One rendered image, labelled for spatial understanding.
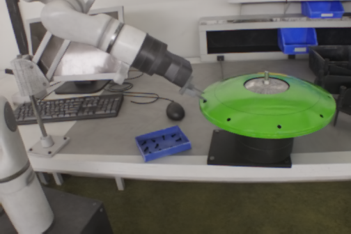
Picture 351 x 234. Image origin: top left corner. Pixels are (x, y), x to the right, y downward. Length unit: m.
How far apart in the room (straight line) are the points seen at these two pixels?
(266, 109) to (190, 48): 1.04
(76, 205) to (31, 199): 0.14
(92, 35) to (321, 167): 0.59
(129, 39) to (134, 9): 1.03
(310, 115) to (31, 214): 0.61
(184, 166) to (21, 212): 0.38
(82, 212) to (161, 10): 1.13
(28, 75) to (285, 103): 0.62
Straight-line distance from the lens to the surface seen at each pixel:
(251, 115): 0.55
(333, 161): 0.73
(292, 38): 1.55
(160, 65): 0.55
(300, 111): 0.57
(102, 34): 0.55
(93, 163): 0.76
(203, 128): 0.82
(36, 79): 0.78
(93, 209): 0.72
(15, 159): 0.59
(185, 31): 1.53
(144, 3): 1.55
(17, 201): 0.64
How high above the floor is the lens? 1.34
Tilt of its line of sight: 25 degrees down
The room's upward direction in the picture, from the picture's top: 6 degrees counter-clockwise
